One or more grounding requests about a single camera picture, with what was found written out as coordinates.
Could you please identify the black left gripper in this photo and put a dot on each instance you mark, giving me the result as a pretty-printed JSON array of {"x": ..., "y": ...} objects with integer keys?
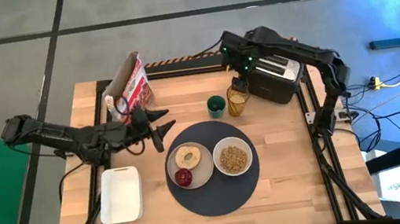
[{"x": 140, "y": 126}]

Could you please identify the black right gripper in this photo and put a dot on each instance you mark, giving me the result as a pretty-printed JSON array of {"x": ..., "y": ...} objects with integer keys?
[{"x": 242, "y": 66}]

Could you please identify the amber glass tumbler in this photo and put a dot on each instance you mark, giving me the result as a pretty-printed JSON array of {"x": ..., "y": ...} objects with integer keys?
[{"x": 238, "y": 104}]

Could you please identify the green plastic cup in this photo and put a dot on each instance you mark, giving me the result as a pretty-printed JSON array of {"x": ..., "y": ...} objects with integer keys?
[{"x": 217, "y": 107}]

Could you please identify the red and white cereal box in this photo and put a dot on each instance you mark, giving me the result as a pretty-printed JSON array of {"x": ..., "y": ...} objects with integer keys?
[{"x": 137, "y": 87}]

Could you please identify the bagel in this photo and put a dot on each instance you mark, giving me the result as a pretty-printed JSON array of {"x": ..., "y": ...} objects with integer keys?
[{"x": 181, "y": 162}]

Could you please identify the red apple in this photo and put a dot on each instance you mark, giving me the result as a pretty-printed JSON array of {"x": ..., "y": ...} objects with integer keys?
[{"x": 183, "y": 178}]

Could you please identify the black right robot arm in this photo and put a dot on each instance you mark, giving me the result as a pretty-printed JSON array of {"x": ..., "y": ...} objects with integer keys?
[{"x": 311, "y": 55}]

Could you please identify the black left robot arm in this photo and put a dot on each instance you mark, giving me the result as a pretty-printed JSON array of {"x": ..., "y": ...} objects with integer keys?
[{"x": 69, "y": 139}]

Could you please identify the black toaster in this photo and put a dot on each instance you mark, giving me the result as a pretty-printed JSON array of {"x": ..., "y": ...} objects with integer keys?
[{"x": 275, "y": 81}]

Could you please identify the white bowl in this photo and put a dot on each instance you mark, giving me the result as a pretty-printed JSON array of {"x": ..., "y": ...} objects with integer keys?
[{"x": 218, "y": 147}]

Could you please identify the black mat with orange stripes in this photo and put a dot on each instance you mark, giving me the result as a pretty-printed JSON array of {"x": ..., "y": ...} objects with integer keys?
[{"x": 176, "y": 60}]

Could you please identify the grey plate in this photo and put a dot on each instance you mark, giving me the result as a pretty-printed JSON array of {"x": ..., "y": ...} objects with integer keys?
[{"x": 203, "y": 173}]

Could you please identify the brown cereal pieces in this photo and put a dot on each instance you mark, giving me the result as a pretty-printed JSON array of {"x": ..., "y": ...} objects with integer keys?
[{"x": 233, "y": 159}]

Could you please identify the white plastic bin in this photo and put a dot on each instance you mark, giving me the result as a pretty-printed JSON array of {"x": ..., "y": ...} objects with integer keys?
[{"x": 120, "y": 195}]

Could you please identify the dark round placemat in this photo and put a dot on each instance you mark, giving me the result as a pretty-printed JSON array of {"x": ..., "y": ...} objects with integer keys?
[{"x": 216, "y": 197}]

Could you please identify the black power strip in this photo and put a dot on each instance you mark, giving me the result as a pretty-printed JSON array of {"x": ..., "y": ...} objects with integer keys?
[{"x": 347, "y": 114}]

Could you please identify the white labelled box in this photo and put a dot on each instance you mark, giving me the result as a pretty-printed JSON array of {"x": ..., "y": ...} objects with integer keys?
[{"x": 398, "y": 185}]

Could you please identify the silver mounting bracket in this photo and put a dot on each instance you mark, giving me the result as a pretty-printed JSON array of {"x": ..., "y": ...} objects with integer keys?
[{"x": 311, "y": 117}]

